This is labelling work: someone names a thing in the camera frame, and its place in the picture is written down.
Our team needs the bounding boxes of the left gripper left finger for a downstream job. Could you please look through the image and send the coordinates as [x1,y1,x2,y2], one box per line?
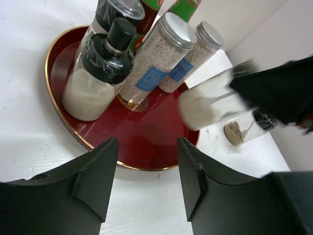
[0,138,119,235]

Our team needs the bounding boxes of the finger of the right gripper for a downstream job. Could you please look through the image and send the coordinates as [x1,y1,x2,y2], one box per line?
[229,56,313,134]

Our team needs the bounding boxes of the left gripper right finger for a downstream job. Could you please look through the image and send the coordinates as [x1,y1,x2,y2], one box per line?
[177,138,313,235]

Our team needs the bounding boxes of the brown spice grinder black cap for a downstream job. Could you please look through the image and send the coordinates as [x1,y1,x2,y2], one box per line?
[224,110,279,146]

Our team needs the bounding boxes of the beige spice grinder black cap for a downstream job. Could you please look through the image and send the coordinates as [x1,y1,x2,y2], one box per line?
[178,60,258,131]

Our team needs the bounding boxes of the silver lid white beads jar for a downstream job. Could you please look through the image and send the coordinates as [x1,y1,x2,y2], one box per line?
[119,12,197,104]

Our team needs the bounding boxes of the ketchup bottle yellow cap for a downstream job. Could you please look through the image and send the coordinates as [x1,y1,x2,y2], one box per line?
[167,0,201,23]
[130,0,164,55]

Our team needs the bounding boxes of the white salt grinder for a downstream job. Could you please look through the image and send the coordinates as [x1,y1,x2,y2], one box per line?
[74,0,145,60]
[62,17,136,121]

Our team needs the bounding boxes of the red round tray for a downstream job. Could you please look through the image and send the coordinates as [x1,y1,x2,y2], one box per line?
[45,26,200,171]

